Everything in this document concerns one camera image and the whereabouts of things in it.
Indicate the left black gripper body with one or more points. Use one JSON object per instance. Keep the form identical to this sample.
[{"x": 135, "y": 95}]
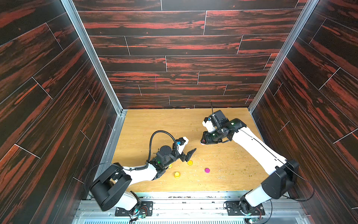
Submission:
[{"x": 173, "y": 157}]

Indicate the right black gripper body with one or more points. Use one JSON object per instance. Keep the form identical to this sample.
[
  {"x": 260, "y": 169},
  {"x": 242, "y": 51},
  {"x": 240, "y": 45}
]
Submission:
[{"x": 211, "y": 137}]

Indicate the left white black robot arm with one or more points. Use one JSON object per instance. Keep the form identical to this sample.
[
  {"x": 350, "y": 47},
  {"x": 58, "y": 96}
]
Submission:
[{"x": 110, "y": 188}]

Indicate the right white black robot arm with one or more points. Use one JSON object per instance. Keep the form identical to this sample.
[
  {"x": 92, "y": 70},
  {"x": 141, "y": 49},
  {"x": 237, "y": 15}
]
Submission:
[{"x": 282, "y": 174}]

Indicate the yellow paint jar front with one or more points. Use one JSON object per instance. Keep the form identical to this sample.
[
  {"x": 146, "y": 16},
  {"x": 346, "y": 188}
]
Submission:
[{"x": 177, "y": 175}]

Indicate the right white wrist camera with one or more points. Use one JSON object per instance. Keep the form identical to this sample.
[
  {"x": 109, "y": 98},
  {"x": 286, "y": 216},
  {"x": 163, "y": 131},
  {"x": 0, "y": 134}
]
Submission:
[{"x": 207, "y": 123}]

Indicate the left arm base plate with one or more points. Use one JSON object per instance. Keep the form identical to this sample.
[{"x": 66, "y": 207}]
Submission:
[{"x": 145, "y": 209}]

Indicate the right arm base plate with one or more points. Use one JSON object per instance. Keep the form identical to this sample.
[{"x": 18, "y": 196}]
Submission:
[{"x": 239, "y": 208}]

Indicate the right aluminium corner post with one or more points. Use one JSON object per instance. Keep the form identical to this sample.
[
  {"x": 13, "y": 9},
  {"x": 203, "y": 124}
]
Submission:
[{"x": 293, "y": 35}]

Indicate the aluminium corner post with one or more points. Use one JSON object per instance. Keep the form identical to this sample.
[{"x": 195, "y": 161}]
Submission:
[
  {"x": 293, "y": 35},
  {"x": 89, "y": 48}
]

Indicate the left aluminium corner post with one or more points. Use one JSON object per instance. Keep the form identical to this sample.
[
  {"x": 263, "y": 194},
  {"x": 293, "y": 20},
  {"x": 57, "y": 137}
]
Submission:
[{"x": 89, "y": 48}]

